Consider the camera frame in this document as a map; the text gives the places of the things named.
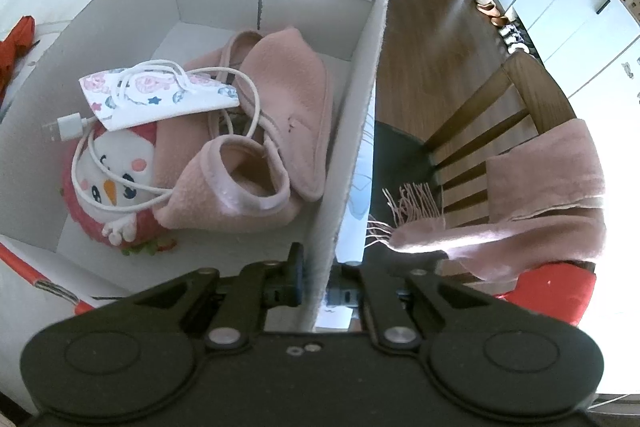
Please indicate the red crumpled cloth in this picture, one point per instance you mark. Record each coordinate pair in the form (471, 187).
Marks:
(17, 47)

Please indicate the pink fringed scarf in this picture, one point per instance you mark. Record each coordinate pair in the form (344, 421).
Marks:
(540, 177)

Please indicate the white printed face mask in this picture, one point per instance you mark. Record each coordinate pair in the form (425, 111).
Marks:
(150, 107)

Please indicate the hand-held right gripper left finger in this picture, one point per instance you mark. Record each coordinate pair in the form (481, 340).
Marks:
(298, 279)

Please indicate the wooden chair with dark seat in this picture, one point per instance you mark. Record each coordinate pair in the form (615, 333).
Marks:
(525, 77)

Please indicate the red and white cardboard box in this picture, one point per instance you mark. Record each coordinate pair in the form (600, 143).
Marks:
(350, 107)

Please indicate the pink plush penguin toy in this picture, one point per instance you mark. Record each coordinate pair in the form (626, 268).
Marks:
(120, 157)

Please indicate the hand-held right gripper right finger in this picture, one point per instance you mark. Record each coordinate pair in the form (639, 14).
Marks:
(345, 294)

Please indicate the row of shoes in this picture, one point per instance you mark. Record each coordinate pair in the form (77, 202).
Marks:
(502, 22)

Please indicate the pink fleece hat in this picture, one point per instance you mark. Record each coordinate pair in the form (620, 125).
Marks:
(295, 82)

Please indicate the red cloth on chair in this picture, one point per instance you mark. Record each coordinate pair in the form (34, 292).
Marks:
(550, 292)

